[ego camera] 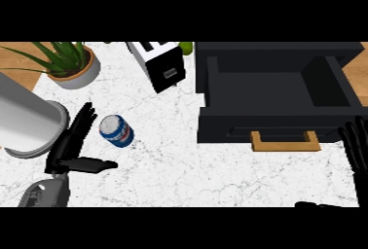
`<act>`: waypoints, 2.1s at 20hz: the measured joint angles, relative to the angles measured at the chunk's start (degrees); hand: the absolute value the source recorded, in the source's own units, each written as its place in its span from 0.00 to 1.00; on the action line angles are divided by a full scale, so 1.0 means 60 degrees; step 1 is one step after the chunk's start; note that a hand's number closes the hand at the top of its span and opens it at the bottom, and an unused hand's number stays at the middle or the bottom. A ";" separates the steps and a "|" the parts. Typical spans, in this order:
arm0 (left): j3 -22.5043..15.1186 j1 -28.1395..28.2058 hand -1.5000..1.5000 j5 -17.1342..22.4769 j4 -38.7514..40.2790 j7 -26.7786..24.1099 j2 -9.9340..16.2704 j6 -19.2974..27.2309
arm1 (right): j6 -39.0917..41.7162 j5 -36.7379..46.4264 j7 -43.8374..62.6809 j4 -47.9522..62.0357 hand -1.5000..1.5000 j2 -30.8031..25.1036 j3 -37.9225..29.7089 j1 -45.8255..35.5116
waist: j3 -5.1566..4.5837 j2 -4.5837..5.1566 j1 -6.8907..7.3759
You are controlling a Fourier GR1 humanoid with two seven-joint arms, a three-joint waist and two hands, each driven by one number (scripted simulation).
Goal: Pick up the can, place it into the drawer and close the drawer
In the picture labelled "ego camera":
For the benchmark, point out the green fruit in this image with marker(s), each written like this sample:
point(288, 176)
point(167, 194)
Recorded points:
point(184, 47)

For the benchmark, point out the dark grey open drawer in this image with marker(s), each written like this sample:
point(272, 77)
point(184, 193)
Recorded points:
point(278, 107)

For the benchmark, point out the large grey cylinder container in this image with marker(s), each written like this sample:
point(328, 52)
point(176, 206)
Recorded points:
point(25, 123)

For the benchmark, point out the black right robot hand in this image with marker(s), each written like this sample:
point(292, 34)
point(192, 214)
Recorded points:
point(356, 146)

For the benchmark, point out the green plant in grey pot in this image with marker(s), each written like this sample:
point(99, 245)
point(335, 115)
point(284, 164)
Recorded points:
point(66, 63)

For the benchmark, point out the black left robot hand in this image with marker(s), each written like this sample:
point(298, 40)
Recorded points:
point(71, 142)

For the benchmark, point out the dark grey cabinet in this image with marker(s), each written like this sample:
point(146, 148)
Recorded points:
point(278, 52)

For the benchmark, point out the blue and white can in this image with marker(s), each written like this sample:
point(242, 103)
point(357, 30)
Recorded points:
point(115, 131)

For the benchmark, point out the black and white toaster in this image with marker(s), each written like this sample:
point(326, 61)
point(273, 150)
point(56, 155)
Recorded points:
point(159, 63)

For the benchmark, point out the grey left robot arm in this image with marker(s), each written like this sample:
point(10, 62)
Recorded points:
point(44, 191)

